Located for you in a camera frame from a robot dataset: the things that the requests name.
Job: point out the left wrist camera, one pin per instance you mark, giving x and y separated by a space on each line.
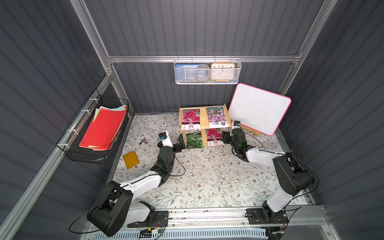
165 138

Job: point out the white perforated cable duct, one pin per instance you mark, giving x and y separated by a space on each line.
192 234

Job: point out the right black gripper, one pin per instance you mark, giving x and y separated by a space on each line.
229 136

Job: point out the wooden two-tier shelf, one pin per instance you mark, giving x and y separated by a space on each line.
205 123

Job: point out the blue box in basket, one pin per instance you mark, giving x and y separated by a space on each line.
185 73

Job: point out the black wire side basket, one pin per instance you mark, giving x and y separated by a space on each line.
69 144

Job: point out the red paper folder stack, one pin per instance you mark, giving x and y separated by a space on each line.
103 128

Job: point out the grey tape roll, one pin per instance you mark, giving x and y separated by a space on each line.
202 73

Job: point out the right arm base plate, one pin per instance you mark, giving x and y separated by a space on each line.
258 216

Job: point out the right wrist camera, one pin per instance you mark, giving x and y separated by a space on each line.
236 125

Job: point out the yellow analog clock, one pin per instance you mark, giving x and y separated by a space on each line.
223 71

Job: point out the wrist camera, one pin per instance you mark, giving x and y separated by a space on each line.
236 125
165 138

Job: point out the wooden whiteboard easel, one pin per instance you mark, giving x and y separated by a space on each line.
256 133

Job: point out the pink framed whiteboard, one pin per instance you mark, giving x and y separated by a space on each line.
258 109

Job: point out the white wire wall basket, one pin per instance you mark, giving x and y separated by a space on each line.
208 62

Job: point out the yellow sponge block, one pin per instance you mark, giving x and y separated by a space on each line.
131 160

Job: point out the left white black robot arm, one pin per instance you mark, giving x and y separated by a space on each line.
117 207

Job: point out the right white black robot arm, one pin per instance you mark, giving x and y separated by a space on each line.
293 174

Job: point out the magenta flower seed bag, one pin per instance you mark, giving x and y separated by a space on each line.
214 137
191 120

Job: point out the purple flower seed bag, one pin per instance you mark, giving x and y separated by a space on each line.
216 117

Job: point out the small metal bolt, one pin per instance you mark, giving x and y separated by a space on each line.
142 141

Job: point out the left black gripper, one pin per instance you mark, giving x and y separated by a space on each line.
177 147

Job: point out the green leaf seed bag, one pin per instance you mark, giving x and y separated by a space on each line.
194 140

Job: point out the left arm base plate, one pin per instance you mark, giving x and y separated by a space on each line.
156 219

